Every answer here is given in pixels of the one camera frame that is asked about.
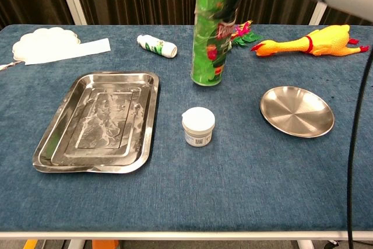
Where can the red-lidded green can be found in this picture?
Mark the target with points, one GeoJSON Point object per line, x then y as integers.
{"type": "Point", "coordinates": [207, 56]}

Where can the white round jar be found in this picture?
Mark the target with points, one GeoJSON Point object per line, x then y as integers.
{"type": "Point", "coordinates": [198, 122]}

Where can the colourful feather shuttlecock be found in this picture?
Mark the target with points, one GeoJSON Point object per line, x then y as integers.
{"type": "Point", "coordinates": [244, 34]}

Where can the white bottle green label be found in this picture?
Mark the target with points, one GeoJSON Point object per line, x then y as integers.
{"type": "Point", "coordinates": [157, 46]}

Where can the yellow rubber chicken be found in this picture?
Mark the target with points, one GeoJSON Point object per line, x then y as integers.
{"type": "Point", "coordinates": [320, 43]}

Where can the round steel plate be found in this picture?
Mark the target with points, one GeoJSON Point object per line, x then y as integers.
{"type": "Point", "coordinates": [297, 112]}

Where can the white paper strip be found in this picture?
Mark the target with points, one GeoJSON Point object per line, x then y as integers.
{"type": "Point", "coordinates": [87, 49]}

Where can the blue table cloth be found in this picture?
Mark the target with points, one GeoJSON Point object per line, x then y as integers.
{"type": "Point", "coordinates": [204, 179]}

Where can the rectangular steel tray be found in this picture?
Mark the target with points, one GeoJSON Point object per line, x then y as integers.
{"type": "Point", "coordinates": [96, 123]}

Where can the white scalloped plate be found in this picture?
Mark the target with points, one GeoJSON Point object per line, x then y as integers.
{"type": "Point", "coordinates": [43, 42]}

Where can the white tassel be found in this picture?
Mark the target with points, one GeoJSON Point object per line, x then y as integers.
{"type": "Point", "coordinates": [8, 66]}

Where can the white table leg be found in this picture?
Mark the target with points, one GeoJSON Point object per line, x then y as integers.
{"type": "Point", "coordinates": [76, 244]}
{"type": "Point", "coordinates": [305, 244]}

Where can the orange plastic object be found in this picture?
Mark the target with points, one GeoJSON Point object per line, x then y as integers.
{"type": "Point", "coordinates": [105, 244]}

